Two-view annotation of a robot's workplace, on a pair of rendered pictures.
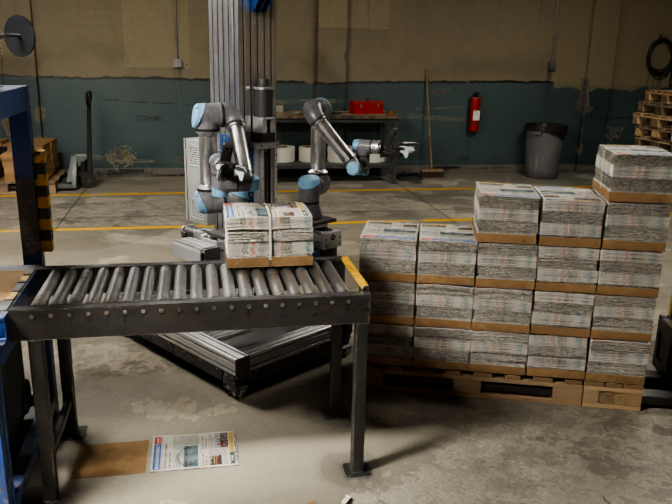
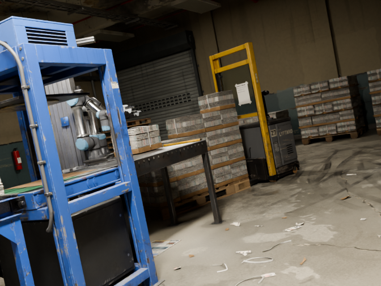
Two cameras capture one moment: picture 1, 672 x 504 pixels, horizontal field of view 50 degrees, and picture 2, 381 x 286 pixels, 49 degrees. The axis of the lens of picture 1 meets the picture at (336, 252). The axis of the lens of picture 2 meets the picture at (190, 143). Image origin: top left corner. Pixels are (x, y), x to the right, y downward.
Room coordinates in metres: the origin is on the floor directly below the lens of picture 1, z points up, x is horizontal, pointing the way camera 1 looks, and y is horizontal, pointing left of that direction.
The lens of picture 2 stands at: (0.09, 2.89, 1.01)
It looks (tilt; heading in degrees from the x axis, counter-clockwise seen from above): 3 degrees down; 312
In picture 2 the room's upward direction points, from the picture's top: 11 degrees counter-clockwise
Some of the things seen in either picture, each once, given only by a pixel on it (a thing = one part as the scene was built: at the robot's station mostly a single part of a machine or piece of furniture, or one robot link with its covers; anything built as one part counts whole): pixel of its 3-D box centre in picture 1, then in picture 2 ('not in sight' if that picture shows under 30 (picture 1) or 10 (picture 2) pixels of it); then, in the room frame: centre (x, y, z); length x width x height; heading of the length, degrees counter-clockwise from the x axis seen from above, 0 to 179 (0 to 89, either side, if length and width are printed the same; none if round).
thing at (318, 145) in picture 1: (318, 147); (93, 122); (4.01, 0.11, 1.19); 0.15 x 0.12 x 0.55; 161
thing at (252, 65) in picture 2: not in sight; (259, 109); (3.07, -1.82, 0.97); 0.09 x 0.09 x 1.75; 82
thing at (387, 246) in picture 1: (470, 309); (185, 171); (3.56, -0.72, 0.42); 1.17 x 0.39 x 0.83; 82
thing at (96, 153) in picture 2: not in sight; (95, 153); (3.53, 0.50, 0.87); 0.15 x 0.15 x 0.10
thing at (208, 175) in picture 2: (358, 398); (211, 188); (2.68, -0.11, 0.34); 0.06 x 0.06 x 0.68; 11
